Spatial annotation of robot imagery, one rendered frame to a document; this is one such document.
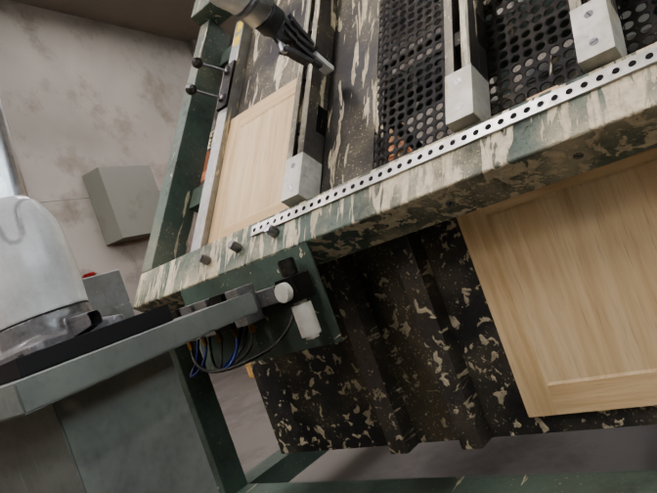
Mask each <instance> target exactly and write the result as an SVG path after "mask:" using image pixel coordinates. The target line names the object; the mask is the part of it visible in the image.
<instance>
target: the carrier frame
mask: <svg viewBox="0 0 657 493"><path fill-rule="evenodd" d="M317 268H318V271H319V273H320V276H321V279H322V282H323V285H324V287H325V290H326V293H327V296H328V300H329V303H330V306H331V309H332V311H333V314H334V317H335V320H336V323H337V325H338V327H339V330H340V333H341V335H342V338H343V341H340V342H335V343H331V344H327V345H322V346H318V347H314V348H309V349H305V350H301V351H296V352H292V353H288V354H284V355H280V356H276V357H271V358H267V359H262V360H258V361H254V362H250V363H249V364H250V367H251V370H252V373H253V375H254V377H255V380H256V383H257V386H258V389H259V391H260V394H261V397H262V400H263V403H264V405H265V408H266V411H267V414H268V417H269V419H270V422H271V425H272V428H273V431H274V433H275V435H276V438H277V441H278V444H279V446H280V450H278V451H277V452H276V453H274V454H273V455H271V456H270V457H269V458H267V459H266V460H264V461H263V462H262V463H260V464H259V465H257V466H256V467H254V468H253V469H252V470H250V471H248V472H247V473H246V474H244V473H243V470H242V467H241V462H240V460H239V457H238V454H237V451H236V448H235V446H234V443H233V440H232V437H231V434H230V433H229V430H228V427H227V424H226V421H225V418H224V416H223V413H222V410H221V407H220V404H219V402H218V399H217V396H216V393H215V390H214V388H213V385H212V382H211V379H210V376H209V374H208V373H206V372H204V371H200V372H199V373H198V374H197V375H196V376H195V377H194V378H190V373H191V371H192V369H193V367H194V364H195V363H194V362H193V359H192V356H191V350H190V349H189V347H188V345H187V344H183V345H181V346H179V347H177V348H174V349H172V350H170V351H169V353H170V356H171V358H172V361H173V364H174V367H175V370H176V372H177V375H178V378H179V381H180V384H181V385H182V388H183V391H184V394H185V397H186V399H187V402H188V405H189V408H190V411H191V414H192V416H193V419H194V422H195V425H196V428H197V432H198V435H199V438H200V441H201V443H202V446H203V449H204V452H205V455H206V458H207V460H208V463H209V465H210V468H211V471H212V473H213V476H214V479H215V482H216V485H217V487H218V490H219V493H657V470H654V471H598V472H569V473H541V474H513V475H483V476H455V477H427V478H398V479H370V480H341V481H312V482H290V481H291V480H292V479H293V478H295V477H296V476H297V475H298V474H300V473H301V472H302V471H304V470H305V469H306V468H307V467H309V466H310V465H311V464H312V463H314V462H315V461H316V460H318V459H319V458H320V457H321V456H323V455H324V454H325V453H326V452H327V451H328V450H337V449H350V448H363V447H375V446H387V445H388V447H389V450H390V452H391V454H407V453H410V452H411V451H412V450H413V449H414V448H415V447H416V446H417V445H418V444H419V443H425V442H437V441H450V440H459V441H460V446H461V448H462V449H463V450H465V449H480V448H484V447H485V446H486V444H487V443H488V442H489V441H490V440H491V438H492V437H500V436H513V435H524V434H537V433H550V432H561V431H574V430H587V429H600V428H611V427H624V426H649V425H657V405H656V406H645V407H635V408H626V409H615V410H605V411H595V412H585V413H575V414H565V415H555V416H544V417H535V418H529V417H528V414H527V411H526V409H525V406H524V403H523V400H522V398H521V395H520V392H519V389H518V387H517V384H516V381H515V378H514V376H513V373H512V370H511V368H510V365H509V363H508V360H507V357H506V354H505V352H504V347H503V344H502V342H501V339H500V336H499V333H498V331H497V328H496V325H495V322H494V320H493V317H492V314H491V311H490V309H489V306H488V303H487V300H486V297H485V295H484V293H483V290H482V287H481V285H480V282H479V279H478V276H477V274H476V271H475V268H474V265H473V263H472V260H471V257H470V254H469V252H468V249H467V246H466V243H465V241H464V238H463V235H462V232H461V229H460V225H459V222H458V220H457V218H456V217H455V218H452V219H449V220H447V221H444V222H441V223H438V224H435V225H432V226H429V227H426V228H424V229H421V230H418V231H415V232H412V233H410V234H407V235H404V236H402V237H399V238H396V239H393V240H390V241H387V242H384V243H382V244H379V245H376V246H371V247H368V248H365V249H362V250H360V251H357V252H354V253H351V254H348V255H345V256H342V257H339V258H337V259H335V260H332V261H329V262H326V263H323V264H320V265H317Z"/></svg>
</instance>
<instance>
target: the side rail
mask: <svg viewBox="0 0 657 493"><path fill-rule="evenodd" d="M230 38H231V35H230V34H229V33H227V32H226V31H225V30H224V29H222V28H221V27H220V26H218V25H217V24H216V23H215V22H213V21H212V20H208V21H207V22H206V23H204V24H203V25H202V26H201V27H200V31H199V35H198V39H197V46H196V50H195V54H194V58H195V57H199V58H201V59H202V61H203V63H204V64H208V65H212V66H216V67H220V62H221V58H222V53H223V51H225V50H226V49H227V48H229V43H230ZM222 76H223V71H221V70H217V69H214V68H210V67H204V66H203V65H202V67H201V68H194V67H193V65H192V66H191V70H190V74H189V78H188V83H187V84H189V83H193V84H194V85H195V86H196V87H197V90H200V91H204V92H207V93H211V94H214V95H219V90H220V86H221V81H222ZM217 100H218V99H217V98H214V97H210V96H206V95H203V94H199V93H195V94H194V95H189V94H187V93H186V91H185V95H184V99H183V103H182V107H181V111H180V115H179V119H178V123H177V127H176V131H175V135H174V139H173V144H172V148H171V152H170V156H169V160H168V163H167V167H166V172H165V176H164V180H163V184H162V188H161V192H160V196H159V200H158V205H157V209H156V213H155V217H154V221H153V227H152V232H151V236H150V240H149V244H148V248H147V252H146V256H145V260H144V265H143V269H142V274H144V273H146V272H148V271H150V270H153V269H154V268H156V267H158V266H160V265H163V264H165V263H167V262H169V261H171V260H174V259H176V258H178V257H180V256H183V255H185V254H186V251H187V246H188V241H189V236H190V232H191V228H192V223H193V218H194V213H195V212H194V211H193V210H191V209H190V204H191V200H192V195H193V190H194V189H195V188H197V187H199V185H200V180H201V175H202V171H203V167H204V162H205V157H206V152H207V147H208V142H209V137H210V133H211V128H212V123H213V118H214V115H215V110H216V105H217Z"/></svg>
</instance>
